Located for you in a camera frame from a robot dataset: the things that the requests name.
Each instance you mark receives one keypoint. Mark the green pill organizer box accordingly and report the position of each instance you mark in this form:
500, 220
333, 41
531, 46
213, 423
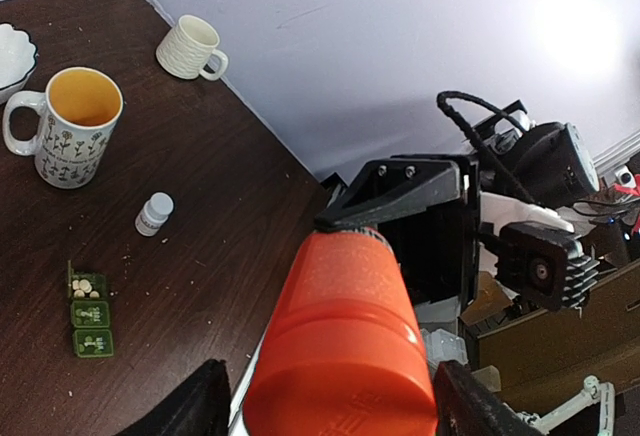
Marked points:
90, 314

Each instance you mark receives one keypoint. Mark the cream ribbed mug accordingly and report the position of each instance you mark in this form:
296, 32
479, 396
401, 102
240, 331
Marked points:
190, 50

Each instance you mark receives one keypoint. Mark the orange pill bottle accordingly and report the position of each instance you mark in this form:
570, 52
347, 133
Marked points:
342, 354

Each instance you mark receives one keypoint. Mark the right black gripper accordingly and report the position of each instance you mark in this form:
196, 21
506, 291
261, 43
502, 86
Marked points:
435, 243

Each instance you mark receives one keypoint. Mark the white scalloped bowl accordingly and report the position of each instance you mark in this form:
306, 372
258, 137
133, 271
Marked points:
18, 60

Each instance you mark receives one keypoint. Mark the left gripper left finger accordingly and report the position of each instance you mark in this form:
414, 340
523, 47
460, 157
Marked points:
199, 406

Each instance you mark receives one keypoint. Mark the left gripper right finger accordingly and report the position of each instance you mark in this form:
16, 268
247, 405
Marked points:
466, 407

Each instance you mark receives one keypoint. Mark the white labelled pill bottle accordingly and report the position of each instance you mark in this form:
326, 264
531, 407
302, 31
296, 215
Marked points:
154, 213

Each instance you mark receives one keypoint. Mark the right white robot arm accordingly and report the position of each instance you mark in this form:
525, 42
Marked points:
543, 164

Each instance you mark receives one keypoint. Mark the patterned mug orange inside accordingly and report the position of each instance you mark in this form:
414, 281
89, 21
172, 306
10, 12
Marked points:
78, 112

